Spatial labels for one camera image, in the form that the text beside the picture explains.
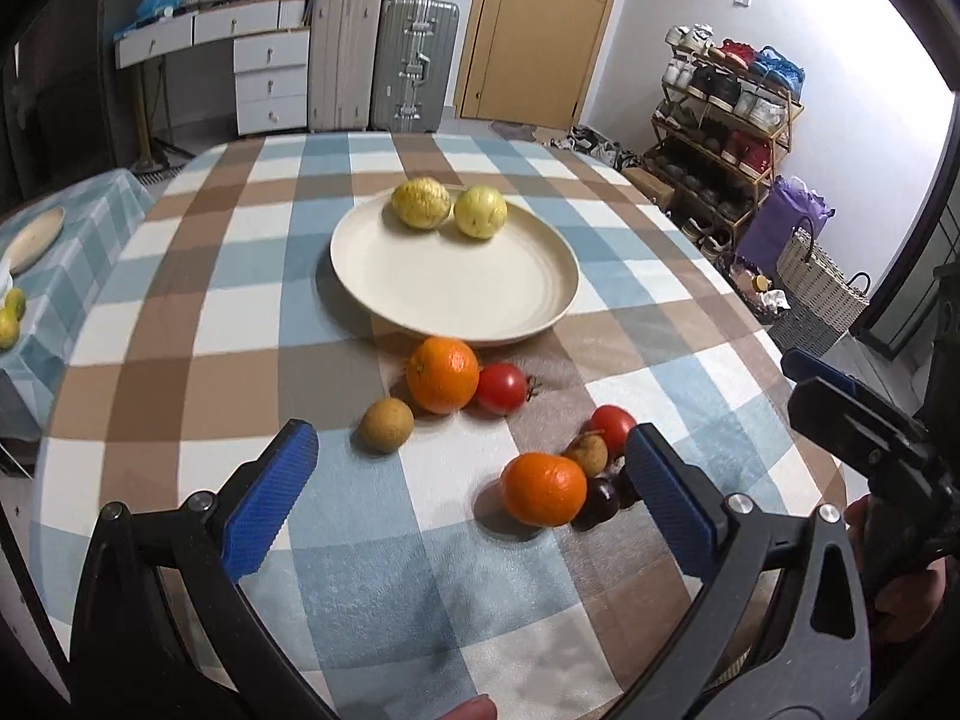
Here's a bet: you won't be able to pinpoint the dark purple plum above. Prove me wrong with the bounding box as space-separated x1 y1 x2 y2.
611 461 642 507
574 476 620 530

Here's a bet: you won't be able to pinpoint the pale yellow round fruit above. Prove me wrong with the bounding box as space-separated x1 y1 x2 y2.
454 186 509 241

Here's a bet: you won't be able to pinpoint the small cream plate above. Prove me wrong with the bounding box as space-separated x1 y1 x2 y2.
4 208 67 275

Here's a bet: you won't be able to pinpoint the woven basket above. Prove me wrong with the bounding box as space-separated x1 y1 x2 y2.
769 217 872 357

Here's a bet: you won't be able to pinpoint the wooden door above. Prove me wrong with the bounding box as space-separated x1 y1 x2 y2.
454 0 631 132

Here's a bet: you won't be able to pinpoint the large cream plate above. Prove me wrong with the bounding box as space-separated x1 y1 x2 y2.
330 186 582 347

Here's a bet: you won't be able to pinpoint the small orange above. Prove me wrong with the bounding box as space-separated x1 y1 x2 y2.
501 452 588 527

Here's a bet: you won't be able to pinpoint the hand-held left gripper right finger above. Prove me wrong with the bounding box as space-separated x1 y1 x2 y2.
611 422 872 720

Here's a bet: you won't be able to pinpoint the beige suitcase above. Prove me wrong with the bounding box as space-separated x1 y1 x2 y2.
307 0 382 134

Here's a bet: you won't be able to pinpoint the silver suitcase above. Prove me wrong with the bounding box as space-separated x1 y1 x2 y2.
371 0 460 134

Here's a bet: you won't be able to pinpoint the smooth brown round fruit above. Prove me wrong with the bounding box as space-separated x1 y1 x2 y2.
356 397 415 455

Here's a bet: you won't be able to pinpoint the golden yellow round fruit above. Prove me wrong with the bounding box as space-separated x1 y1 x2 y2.
391 176 453 230

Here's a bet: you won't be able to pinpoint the dark wardrobe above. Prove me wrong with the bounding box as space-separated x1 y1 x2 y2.
0 0 151 203

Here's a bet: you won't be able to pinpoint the white desk with drawers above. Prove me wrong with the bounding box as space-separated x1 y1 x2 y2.
115 0 312 137

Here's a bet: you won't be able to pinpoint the person's right hand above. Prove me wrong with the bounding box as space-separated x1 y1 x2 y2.
870 566 947 646

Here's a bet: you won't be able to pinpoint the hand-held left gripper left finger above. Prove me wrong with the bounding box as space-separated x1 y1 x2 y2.
71 420 338 720

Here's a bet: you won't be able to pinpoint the large orange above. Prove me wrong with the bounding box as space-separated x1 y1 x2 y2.
406 337 481 415

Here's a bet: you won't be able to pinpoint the purple bag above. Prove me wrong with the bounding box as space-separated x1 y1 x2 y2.
735 176 835 271

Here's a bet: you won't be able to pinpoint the rows of shoes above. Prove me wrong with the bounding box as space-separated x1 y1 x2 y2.
652 22 807 233

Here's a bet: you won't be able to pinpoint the dark glass door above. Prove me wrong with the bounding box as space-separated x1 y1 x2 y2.
847 90 960 383

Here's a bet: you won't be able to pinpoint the brown fruit with stem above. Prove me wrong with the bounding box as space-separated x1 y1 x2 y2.
562 431 610 479

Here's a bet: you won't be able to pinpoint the teal checked tablecloth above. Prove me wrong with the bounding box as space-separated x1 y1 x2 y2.
0 169 155 443

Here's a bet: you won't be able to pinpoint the cardboard box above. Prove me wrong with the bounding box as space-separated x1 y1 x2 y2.
622 165 676 207

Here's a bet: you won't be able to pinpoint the red tomato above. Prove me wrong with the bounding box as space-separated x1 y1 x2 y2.
475 362 541 416
590 404 638 458

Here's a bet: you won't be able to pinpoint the brown and blue checked tablecloth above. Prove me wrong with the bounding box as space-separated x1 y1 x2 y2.
30 131 848 720

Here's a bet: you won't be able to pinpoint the metal shoe rack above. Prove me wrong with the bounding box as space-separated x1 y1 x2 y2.
651 45 803 241

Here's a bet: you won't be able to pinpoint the person's left hand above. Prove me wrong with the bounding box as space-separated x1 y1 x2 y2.
433 694 498 720

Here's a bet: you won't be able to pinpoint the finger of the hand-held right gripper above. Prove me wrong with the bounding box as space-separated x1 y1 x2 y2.
787 377 946 500
780 349 860 398

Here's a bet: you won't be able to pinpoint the pile of shoes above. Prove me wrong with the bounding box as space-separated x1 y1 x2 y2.
551 124 638 170

